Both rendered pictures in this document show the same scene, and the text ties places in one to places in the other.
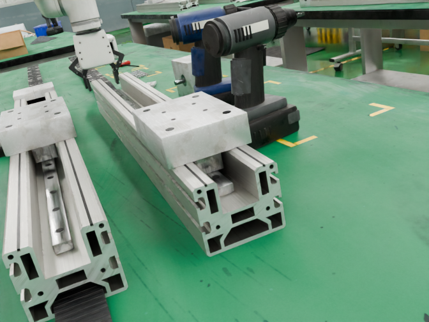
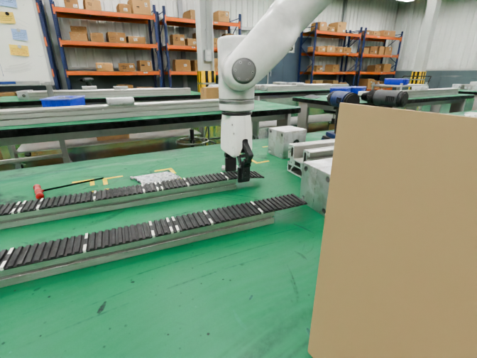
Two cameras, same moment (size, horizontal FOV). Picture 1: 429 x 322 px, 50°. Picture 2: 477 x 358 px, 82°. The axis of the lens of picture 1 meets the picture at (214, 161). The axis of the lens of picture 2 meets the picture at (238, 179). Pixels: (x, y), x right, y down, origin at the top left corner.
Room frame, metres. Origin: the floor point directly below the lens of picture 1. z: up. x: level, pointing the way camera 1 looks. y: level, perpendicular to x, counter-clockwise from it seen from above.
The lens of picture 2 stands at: (1.46, 0.95, 1.06)
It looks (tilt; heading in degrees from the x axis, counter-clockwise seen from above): 21 degrees down; 264
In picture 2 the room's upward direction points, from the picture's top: straight up
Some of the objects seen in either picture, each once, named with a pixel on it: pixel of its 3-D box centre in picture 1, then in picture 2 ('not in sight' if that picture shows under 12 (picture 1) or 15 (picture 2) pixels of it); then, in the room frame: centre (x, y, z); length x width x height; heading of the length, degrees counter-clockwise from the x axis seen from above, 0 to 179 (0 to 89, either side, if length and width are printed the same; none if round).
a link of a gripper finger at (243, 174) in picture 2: (82, 80); (245, 170); (1.37, 0.33, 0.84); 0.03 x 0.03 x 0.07; 18
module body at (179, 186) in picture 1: (151, 126); (395, 147); (0.83, 0.10, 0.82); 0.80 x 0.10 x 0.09; 18
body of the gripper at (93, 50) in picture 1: (92, 47); (236, 131); (1.39, 0.28, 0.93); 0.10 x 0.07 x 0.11; 108
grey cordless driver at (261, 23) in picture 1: (266, 73); (375, 117); (0.78, -0.12, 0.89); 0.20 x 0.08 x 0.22; 119
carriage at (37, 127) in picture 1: (39, 131); not in sight; (0.77, 0.28, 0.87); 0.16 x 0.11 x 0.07; 18
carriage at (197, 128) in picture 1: (189, 135); not in sight; (0.59, 0.03, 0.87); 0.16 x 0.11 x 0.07; 18
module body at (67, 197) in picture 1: (48, 157); not in sight; (0.77, 0.28, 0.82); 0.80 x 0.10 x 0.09; 18
